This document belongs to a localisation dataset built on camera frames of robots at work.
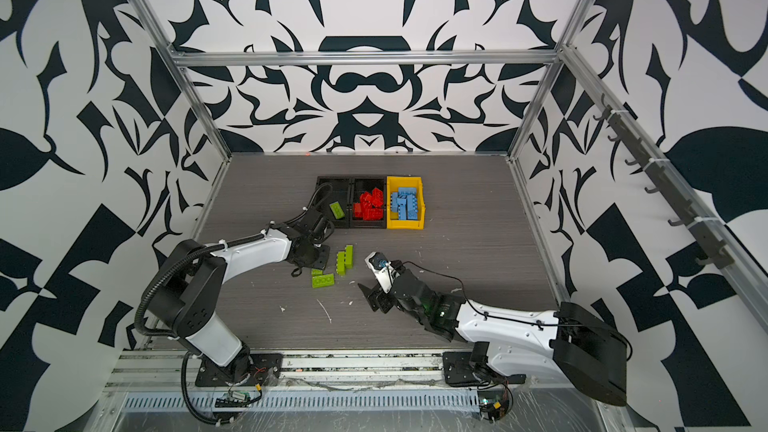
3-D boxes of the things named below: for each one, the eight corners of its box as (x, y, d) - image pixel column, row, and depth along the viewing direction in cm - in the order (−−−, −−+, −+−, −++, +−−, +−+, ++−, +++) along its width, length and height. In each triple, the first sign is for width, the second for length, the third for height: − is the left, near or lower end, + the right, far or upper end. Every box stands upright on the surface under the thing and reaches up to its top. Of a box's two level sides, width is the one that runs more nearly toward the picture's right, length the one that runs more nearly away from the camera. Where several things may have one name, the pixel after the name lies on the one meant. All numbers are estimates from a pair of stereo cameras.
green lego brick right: (335, 275, 91) (334, 272, 89) (338, 248, 96) (337, 245, 94) (351, 275, 91) (351, 272, 89) (353, 248, 96) (353, 245, 94)
